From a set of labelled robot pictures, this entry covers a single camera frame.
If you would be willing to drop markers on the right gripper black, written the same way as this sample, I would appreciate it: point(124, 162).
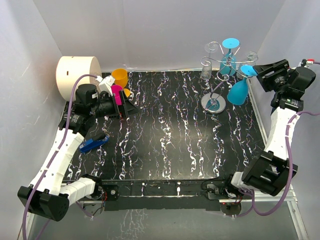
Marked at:
point(280, 68)

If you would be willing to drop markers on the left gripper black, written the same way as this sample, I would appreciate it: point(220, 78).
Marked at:
point(128, 108)

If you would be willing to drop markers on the pink plastic wine glass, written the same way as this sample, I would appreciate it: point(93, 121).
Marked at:
point(116, 90)

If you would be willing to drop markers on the yellow plastic wine glass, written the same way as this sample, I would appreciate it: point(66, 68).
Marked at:
point(121, 79)

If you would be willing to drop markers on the blue wine glass front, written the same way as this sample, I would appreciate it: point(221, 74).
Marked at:
point(238, 93)

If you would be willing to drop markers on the blue wine glass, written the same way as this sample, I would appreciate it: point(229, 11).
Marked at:
point(238, 93)
point(228, 62)

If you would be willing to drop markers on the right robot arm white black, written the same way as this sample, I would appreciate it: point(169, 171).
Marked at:
point(273, 170)

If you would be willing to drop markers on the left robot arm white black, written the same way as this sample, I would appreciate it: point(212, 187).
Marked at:
point(45, 196)

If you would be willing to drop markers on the clear glass on rack right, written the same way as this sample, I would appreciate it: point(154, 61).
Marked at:
point(250, 59)

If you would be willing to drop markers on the clear glass on rack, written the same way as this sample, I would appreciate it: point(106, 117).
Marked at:
point(206, 71)
point(250, 59)

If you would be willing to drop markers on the blue wine glass rear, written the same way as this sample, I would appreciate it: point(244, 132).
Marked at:
point(228, 62)

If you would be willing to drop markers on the clear glass on rack left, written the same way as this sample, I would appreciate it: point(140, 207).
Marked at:
point(206, 71)

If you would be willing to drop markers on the blue black clip tool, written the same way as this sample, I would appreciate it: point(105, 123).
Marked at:
point(93, 142)

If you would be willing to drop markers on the white cylindrical container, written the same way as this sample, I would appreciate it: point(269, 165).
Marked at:
point(70, 68)

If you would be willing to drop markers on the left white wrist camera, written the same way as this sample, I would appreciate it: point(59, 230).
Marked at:
point(104, 84)

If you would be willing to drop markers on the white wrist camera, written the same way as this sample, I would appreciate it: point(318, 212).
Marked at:
point(307, 62)
point(104, 84)

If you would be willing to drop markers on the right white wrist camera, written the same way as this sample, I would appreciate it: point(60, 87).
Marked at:
point(307, 62)

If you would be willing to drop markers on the silver wire glass rack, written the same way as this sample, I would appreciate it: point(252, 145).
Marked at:
point(213, 102)

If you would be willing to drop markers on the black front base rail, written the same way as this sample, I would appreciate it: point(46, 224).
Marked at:
point(173, 194)

